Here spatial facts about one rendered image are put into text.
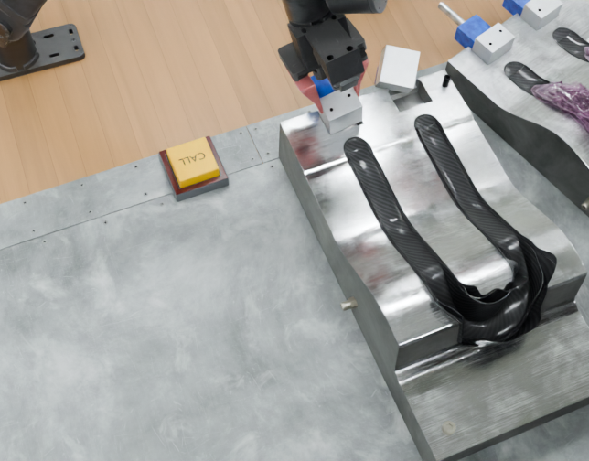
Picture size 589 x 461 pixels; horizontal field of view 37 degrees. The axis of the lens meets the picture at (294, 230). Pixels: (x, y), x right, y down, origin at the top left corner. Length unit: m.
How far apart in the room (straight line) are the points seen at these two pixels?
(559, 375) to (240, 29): 0.73
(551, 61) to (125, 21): 0.68
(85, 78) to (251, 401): 0.58
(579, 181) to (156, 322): 0.62
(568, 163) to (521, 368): 0.32
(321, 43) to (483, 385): 0.46
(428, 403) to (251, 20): 0.70
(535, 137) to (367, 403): 0.46
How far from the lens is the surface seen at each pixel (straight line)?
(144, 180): 1.29
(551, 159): 1.31
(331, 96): 1.18
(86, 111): 1.37
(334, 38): 1.05
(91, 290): 1.22
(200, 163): 1.25
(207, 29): 1.45
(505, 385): 1.12
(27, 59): 1.42
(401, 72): 1.26
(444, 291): 1.10
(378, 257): 1.11
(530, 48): 1.41
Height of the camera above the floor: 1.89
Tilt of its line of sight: 62 degrees down
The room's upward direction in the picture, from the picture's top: 4 degrees clockwise
